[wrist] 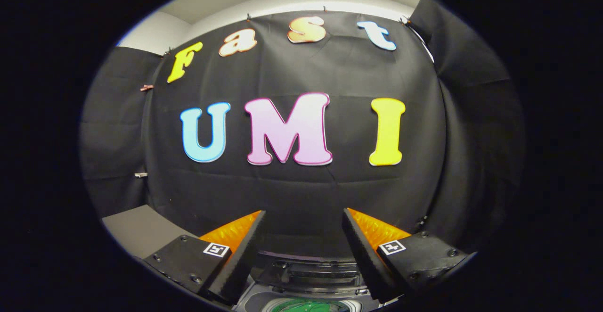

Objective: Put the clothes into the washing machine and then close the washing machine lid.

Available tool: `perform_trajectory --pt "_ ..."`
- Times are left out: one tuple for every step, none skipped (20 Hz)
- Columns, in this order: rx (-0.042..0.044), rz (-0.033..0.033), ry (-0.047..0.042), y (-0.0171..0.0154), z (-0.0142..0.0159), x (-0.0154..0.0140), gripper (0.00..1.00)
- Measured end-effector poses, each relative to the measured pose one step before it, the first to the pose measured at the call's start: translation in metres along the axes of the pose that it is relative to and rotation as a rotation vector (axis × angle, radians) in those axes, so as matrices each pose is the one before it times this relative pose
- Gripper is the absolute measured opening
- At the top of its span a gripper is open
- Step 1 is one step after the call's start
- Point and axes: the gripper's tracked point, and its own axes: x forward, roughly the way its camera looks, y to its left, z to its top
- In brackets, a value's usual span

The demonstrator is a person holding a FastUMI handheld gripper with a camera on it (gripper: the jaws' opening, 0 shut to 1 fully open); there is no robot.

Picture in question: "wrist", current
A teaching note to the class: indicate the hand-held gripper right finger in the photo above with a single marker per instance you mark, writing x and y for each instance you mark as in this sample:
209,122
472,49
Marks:
362,255

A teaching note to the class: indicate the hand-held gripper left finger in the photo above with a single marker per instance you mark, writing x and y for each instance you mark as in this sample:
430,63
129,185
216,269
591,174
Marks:
245,255

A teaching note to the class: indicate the small grey washing machine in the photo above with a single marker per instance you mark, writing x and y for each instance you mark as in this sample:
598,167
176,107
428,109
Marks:
254,300

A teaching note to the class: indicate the green polo shirt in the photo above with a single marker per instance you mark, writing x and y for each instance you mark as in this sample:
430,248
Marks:
308,306

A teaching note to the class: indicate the black backdrop cloth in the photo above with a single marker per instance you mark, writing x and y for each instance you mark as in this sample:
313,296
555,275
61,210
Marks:
292,194

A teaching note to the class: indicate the copper backdrop clip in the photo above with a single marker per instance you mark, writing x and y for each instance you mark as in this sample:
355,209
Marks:
146,87

